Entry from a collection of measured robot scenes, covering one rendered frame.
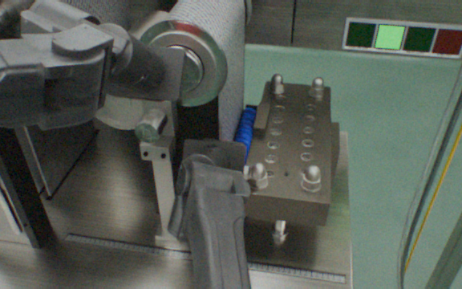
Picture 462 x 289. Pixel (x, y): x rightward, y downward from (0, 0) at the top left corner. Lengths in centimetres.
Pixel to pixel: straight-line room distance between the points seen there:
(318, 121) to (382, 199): 142
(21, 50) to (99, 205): 61
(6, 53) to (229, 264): 28
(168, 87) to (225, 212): 17
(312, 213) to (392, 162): 181
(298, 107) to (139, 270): 49
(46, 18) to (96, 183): 58
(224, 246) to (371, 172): 205
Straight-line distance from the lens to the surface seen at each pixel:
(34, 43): 42
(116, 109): 78
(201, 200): 50
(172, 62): 56
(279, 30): 100
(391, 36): 100
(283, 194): 78
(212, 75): 68
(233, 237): 48
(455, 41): 103
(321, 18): 98
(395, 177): 249
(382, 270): 204
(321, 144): 90
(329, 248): 88
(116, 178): 103
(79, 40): 42
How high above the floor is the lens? 157
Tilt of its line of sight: 39 degrees down
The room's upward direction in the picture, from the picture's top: straight up
